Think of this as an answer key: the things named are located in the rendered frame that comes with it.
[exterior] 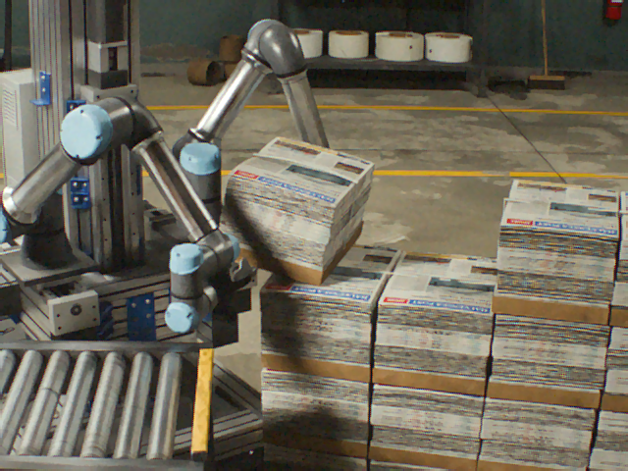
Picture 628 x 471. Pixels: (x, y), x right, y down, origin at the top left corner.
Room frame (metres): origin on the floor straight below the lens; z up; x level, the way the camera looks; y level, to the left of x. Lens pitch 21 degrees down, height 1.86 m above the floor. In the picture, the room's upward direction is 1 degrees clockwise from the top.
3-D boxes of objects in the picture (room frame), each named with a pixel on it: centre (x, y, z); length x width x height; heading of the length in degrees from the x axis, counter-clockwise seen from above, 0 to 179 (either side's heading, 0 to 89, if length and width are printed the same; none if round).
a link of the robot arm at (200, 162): (2.85, 0.31, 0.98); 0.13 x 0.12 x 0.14; 17
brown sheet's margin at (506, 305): (2.37, -0.62, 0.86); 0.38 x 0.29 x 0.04; 165
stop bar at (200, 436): (1.84, 0.21, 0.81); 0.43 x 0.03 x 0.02; 3
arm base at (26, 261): (2.56, 0.71, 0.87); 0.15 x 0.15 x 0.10
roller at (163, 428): (1.85, 0.29, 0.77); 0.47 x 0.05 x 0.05; 3
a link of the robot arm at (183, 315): (2.18, 0.28, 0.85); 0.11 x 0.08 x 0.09; 163
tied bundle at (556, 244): (2.37, -0.62, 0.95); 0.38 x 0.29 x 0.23; 165
